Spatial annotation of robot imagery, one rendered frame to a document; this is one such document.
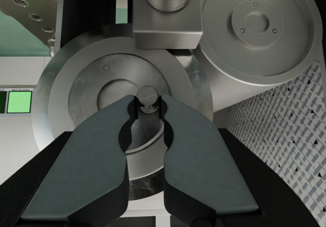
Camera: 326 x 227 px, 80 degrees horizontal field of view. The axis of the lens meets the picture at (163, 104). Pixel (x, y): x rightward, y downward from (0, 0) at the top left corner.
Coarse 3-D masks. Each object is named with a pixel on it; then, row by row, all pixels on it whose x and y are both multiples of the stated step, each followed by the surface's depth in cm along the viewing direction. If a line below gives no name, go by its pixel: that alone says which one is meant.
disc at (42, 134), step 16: (96, 32) 17; (112, 32) 17; (128, 32) 17; (64, 48) 17; (80, 48) 17; (48, 64) 16; (64, 64) 16; (192, 64) 17; (48, 80) 16; (192, 80) 17; (48, 96) 16; (208, 96) 16; (32, 112) 16; (208, 112) 16; (48, 128) 15; (48, 144) 15; (160, 176) 15; (144, 192) 15; (160, 192) 15
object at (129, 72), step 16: (96, 64) 14; (112, 64) 14; (128, 64) 15; (144, 64) 15; (80, 80) 14; (96, 80) 14; (112, 80) 14; (128, 80) 14; (144, 80) 14; (160, 80) 14; (80, 96) 14; (96, 96) 14; (112, 96) 14; (80, 112) 14; (144, 128) 14; (160, 128) 14; (144, 144) 14
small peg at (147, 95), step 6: (138, 90) 12; (144, 90) 11; (150, 90) 11; (156, 90) 12; (138, 96) 11; (144, 96) 11; (150, 96) 11; (156, 96) 11; (138, 102) 11; (144, 102) 11; (150, 102) 11; (156, 102) 11; (144, 108) 12; (150, 108) 12; (156, 108) 13
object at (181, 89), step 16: (96, 48) 16; (112, 48) 16; (128, 48) 16; (80, 64) 16; (160, 64) 16; (176, 64) 16; (64, 80) 15; (176, 80) 16; (64, 96) 15; (176, 96) 16; (192, 96) 16; (48, 112) 15; (64, 112) 15; (64, 128) 15; (160, 144) 15; (128, 160) 15; (144, 160) 15; (160, 160) 15; (144, 176) 15
